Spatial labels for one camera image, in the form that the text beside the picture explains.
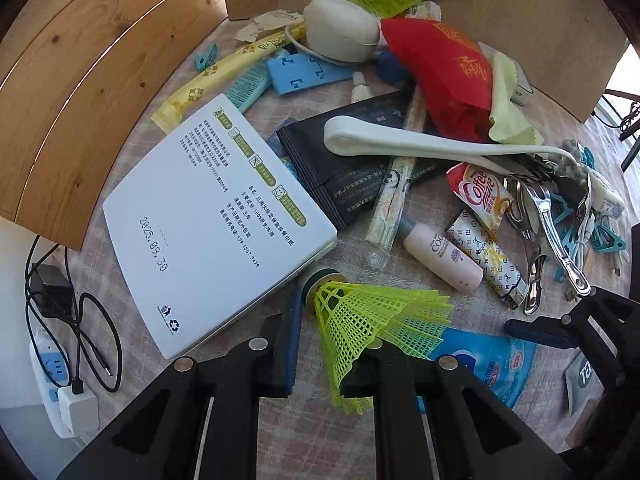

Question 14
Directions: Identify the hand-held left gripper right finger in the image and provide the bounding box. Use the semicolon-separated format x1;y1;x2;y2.
339;340;577;480

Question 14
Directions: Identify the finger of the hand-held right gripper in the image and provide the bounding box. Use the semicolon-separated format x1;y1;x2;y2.
504;286;640;362

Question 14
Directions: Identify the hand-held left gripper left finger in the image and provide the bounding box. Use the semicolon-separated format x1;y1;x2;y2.
56;284;304;480

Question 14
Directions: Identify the yellow plastic shuttlecock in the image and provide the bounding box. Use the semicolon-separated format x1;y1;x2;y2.
304;267;454;416

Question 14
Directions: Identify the pink plaid cloth desktop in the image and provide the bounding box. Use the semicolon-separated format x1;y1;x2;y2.
60;10;640;480

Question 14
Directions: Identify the blue wet wipes packet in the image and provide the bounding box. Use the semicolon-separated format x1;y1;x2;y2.
415;327;539;414

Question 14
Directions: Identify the grey sachet with dark circle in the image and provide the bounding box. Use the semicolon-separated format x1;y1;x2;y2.
565;352;609;417

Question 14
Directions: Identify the patterned lighter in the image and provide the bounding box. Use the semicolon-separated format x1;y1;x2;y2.
446;210;532;309

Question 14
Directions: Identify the silver metal clamp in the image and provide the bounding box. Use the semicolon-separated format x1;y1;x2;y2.
504;174;551;241
536;184;594;297

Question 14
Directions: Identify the small beige cosmetic bottle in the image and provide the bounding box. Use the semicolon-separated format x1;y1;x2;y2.
402;222;484;295

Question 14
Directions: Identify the flat white printed box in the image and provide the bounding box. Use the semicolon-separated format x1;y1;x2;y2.
102;94;339;361

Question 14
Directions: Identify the black printed sachet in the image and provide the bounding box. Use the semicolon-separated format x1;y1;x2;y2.
266;91;452;232

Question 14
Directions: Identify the red coffee sachet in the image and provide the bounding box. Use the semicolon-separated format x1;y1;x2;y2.
446;162;515;242

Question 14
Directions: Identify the wrapped chopsticks packet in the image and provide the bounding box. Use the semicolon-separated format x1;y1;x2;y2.
364;85;427;267

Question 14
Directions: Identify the grey ball cluster toy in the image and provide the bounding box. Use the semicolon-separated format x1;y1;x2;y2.
544;139;592;187

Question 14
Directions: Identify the white shoehorn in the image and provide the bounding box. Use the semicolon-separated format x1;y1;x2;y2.
323;115;577;167

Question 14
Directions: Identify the pale yellow cleaning cloth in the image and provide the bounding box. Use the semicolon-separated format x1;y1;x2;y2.
487;52;542;147

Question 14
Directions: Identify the white plug adapter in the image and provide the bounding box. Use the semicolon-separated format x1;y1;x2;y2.
56;385;99;437

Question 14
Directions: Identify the small white vial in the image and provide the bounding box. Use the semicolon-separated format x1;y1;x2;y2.
351;72;372;102

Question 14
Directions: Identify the black power adapter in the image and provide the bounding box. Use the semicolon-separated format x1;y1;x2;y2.
30;262;74;319

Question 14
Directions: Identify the light blue card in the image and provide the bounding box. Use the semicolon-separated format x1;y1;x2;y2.
266;52;357;96

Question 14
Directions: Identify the small white box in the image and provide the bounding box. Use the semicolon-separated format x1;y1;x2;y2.
492;44;534;107

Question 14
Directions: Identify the white power strip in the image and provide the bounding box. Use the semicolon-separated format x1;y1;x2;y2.
27;337;99;442

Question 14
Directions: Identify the long yellow patterned sachet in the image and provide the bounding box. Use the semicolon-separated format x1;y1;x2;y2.
151;22;307;134

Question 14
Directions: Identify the red plastic bag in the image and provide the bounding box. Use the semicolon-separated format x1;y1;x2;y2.
380;18;494;144

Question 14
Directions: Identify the beige round pouch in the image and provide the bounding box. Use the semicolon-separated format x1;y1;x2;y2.
302;0;384;64

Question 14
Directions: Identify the torn beige paper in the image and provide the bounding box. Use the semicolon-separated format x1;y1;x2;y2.
235;8;307;44

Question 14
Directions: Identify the upright wooden board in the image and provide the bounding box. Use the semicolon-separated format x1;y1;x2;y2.
219;0;632;124

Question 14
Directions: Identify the curved wooden panel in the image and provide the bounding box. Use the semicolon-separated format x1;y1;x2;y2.
0;0;232;252

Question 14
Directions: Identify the white usb cable bundle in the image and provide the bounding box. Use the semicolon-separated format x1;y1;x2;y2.
562;199;632;302

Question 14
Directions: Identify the black charging cable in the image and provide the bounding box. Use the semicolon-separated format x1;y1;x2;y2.
24;234;124;394

